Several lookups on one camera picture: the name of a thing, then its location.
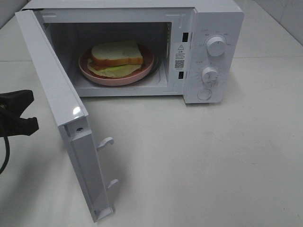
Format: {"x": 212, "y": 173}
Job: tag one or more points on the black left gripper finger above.
{"x": 13, "y": 104}
{"x": 13, "y": 125}

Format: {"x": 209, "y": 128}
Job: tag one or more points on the white microwave door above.
{"x": 70, "y": 115}

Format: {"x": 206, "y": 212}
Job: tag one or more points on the white bread sandwich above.
{"x": 115, "y": 59}

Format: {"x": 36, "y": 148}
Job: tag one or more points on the pink round plate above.
{"x": 146, "y": 53}

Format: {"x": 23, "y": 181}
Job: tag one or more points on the round white door release button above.
{"x": 204, "y": 94}

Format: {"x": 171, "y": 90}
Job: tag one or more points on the glass microwave turntable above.
{"x": 157, "y": 67}

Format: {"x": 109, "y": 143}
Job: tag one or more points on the white warning label sticker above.
{"x": 180, "y": 55}

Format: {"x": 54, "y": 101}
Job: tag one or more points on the white microwave oven body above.
{"x": 73, "y": 26}

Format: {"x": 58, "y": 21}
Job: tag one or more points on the white lower microwave knob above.
{"x": 209, "y": 75}

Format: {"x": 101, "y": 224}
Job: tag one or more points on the white microwave knob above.
{"x": 215, "y": 45}
{"x": 209, "y": 75}

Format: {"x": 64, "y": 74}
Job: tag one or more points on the white upper microwave knob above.
{"x": 215, "y": 45}

